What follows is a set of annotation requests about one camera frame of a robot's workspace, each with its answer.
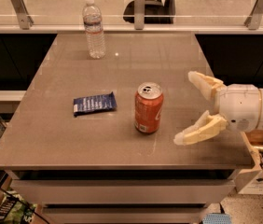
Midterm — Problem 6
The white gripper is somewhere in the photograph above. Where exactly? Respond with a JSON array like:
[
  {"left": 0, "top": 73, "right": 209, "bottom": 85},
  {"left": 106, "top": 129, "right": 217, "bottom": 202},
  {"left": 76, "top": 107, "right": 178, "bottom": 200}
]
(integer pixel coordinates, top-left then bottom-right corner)
[{"left": 173, "top": 71, "right": 261, "bottom": 146}]

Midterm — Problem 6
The orange coke can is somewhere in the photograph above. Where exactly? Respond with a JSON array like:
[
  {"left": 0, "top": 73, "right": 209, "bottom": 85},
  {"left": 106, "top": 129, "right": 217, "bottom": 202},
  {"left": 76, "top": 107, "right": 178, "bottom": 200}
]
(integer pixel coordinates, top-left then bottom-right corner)
[{"left": 134, "top": 82, "right": 164, "bottom": 133}]

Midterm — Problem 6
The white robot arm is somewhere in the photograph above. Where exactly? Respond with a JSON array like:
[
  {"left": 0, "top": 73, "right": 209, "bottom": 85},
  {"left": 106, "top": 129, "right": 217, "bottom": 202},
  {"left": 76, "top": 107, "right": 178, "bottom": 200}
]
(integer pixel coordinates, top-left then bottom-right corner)
[{"left": 173, "top": 71, "right": 263, "bottom": 145}]

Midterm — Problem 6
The clear plastic water bottle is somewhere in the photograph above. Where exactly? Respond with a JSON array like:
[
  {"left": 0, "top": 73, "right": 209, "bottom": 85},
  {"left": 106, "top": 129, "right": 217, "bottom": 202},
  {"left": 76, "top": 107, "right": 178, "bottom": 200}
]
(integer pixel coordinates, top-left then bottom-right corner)
[{"left": 82, "top": 0, "right": 106, "bottom": 59}]

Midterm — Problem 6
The blue snack packet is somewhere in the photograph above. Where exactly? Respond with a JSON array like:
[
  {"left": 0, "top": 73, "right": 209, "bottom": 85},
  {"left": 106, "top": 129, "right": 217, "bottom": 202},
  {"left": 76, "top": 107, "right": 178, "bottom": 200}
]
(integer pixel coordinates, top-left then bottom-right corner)
[{"left": 73, "top": 92, "right": 118, "bottom": 117}]

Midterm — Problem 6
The black office chair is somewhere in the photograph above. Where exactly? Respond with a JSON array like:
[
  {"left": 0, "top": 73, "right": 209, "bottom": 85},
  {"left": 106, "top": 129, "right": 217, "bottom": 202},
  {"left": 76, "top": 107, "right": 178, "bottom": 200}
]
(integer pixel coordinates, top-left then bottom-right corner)
[{"left": 123, "top": 0, "right": 175, "bottom": 24}]

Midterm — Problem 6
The blue perforated basket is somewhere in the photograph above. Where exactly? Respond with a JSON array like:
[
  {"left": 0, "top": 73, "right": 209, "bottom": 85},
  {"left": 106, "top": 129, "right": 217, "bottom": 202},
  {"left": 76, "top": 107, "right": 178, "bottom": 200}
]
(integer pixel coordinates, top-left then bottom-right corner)
[{"left": 202, "top": 213, "right": 232, "bottom": 224}]

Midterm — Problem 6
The upper grey drawer front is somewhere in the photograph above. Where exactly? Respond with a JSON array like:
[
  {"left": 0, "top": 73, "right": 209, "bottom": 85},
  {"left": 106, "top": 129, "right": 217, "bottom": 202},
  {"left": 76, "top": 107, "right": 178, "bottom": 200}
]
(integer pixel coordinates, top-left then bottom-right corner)
[{"left": 11, "top": 179, "right": 235, "bottom": 204}]

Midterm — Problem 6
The grey drawer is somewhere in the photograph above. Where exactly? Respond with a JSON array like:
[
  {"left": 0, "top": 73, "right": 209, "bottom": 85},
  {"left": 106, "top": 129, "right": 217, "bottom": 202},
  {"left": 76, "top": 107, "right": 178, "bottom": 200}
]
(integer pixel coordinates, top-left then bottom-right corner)
[
  {"left": 11, "top": 179, "right": 235, "bottom": 204},
  {"left": 42, "top": 207, "right": 207, "bottom": 224}
]

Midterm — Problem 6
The lower grey drawer front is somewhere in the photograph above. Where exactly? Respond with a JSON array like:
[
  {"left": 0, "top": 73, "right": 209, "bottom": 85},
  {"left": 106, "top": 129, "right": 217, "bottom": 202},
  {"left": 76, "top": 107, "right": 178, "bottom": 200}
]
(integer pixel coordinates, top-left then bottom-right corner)
[{"left": 42, "top": 207, "right": 207, "bottom": 224}]

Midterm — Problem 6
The green chip bag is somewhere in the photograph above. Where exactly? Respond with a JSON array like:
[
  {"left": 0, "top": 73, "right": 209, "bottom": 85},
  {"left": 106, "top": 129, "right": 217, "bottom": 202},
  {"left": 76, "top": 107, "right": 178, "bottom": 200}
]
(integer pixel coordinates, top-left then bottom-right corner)
[{"left": 0, "top": 191, "right": 36, "bottom": 224}]

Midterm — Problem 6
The right metal railing bracket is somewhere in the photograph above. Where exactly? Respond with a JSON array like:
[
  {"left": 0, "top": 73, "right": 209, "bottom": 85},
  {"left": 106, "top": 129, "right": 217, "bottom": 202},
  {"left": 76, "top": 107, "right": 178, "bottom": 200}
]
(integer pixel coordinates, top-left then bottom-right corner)
[{"left": 244, "top": 0, "right": 263, "bottom": 30}]

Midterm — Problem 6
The metal railing bracket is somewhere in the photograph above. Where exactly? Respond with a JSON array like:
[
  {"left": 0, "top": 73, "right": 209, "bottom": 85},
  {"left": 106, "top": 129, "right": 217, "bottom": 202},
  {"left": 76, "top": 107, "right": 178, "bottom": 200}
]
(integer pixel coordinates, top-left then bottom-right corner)
[
  {"left": 244, "top": 0, "right": 263, "bottom": 30},
  {"left": 10, "top": 0, "right": 34, "bottom": 30},
  {"left": 134, "top": 0, "right": 145, "bottom": 30}
]

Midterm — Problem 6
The middle metal railing bracket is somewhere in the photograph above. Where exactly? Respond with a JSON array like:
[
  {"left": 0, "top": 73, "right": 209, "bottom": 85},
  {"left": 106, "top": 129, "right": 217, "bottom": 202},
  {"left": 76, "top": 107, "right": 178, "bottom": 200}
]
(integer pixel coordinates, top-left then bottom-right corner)
[{"left": 134, "top": 0, "right": 145, "bottom": 30}]

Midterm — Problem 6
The left metal railing bracket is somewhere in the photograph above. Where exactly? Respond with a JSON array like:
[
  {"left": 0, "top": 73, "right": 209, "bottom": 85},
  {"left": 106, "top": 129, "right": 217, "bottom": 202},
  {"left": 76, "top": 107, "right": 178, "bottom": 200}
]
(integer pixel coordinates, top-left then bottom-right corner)
[{"left": 10, "top": 0, "right": 34, "bottom": 30}]

